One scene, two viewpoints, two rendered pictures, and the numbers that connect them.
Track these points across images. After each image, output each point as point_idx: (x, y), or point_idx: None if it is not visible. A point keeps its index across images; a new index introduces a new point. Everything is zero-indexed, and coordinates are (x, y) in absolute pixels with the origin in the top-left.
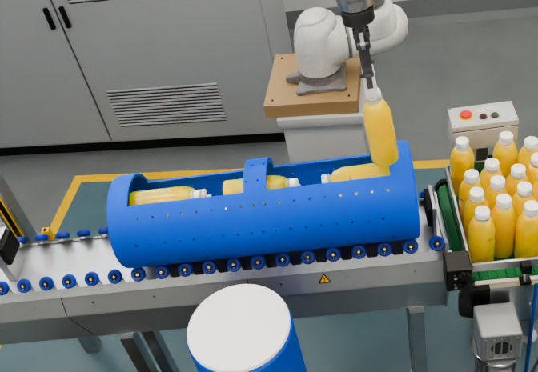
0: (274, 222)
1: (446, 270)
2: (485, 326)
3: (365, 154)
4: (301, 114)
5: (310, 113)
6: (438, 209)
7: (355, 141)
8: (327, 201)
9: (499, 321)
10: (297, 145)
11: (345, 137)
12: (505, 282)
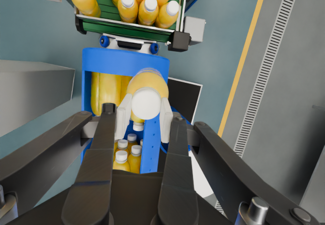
0: (156, 168)
1: (186, 50)
2: (197, 37)
3: (81, 87)
4: None
5: None
6: (117, 37)
7: (6, 80)
8: (155, 132)
9: (196, 28)
10: (4, 127)
11: (2, 88)
12: (180, 14)
